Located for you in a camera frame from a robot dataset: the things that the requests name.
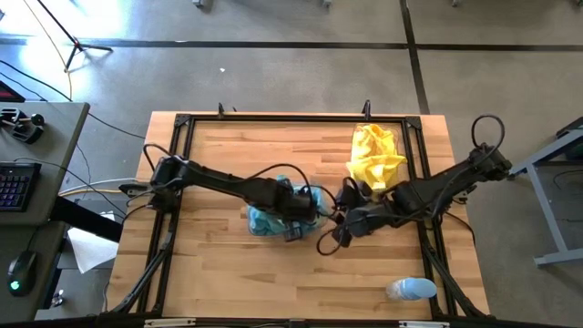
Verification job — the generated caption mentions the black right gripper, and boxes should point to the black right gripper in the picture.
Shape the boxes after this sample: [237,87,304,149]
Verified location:
[330,178,374,250]

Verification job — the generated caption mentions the clear plastic basket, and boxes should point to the clear plastic basket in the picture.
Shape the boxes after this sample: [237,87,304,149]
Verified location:
[349,116,406,201]
[245,175,330,238]

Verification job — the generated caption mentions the white and blue bottle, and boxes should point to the white and blue bottle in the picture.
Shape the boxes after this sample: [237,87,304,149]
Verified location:
[385,277,438,302]

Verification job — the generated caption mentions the white flat strip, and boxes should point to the white flat strip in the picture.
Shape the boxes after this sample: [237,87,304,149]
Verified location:
[144,317,197,328]
[399,320,451,328]

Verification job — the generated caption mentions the white paper sheet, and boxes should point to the white paper sheet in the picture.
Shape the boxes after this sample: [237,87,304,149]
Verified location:
[66,212,120,274]

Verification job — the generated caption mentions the black desk crossbar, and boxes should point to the black desk crossbar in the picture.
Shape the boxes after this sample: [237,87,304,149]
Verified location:
[48,195,125,243]

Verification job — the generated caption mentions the grey desk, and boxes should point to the grey desk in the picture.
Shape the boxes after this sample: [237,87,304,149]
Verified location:
[0,102,91,323]

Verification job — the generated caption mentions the black tripod stand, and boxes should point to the black tripod stand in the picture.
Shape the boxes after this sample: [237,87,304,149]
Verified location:
[36,0,114,73]

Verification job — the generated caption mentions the black keyboard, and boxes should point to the black keyboard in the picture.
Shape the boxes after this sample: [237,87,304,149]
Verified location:
[0,162,43,213]

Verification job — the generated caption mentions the black computer mouse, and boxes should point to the black computer mouse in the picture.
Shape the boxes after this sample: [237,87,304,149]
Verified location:
[6,250,38,298]

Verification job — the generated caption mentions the black desk clamp tool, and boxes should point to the black desk clamp tool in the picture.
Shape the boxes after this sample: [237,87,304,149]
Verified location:
[0,108,46,146]

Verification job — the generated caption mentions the black aluminium table frame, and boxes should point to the black aluminium table frame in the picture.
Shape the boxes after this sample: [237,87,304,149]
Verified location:
[102,111,491,323]

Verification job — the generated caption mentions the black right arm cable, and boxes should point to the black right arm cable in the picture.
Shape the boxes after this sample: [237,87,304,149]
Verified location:
[315,113,506,257]

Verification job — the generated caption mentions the white cable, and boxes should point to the white cable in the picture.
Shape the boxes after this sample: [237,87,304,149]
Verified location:
[57,177,138,197]

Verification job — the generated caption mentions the grey metal table frame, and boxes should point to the grey metal table frame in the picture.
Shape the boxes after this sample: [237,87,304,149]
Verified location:
[502,116,583,268]

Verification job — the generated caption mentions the yellow floor cable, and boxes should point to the yellow floor cable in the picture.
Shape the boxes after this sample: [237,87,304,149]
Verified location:
[22,0,74,101]

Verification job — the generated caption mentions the black floor cable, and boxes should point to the black floor cable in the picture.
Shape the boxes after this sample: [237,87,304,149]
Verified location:
[0,58,147,140]

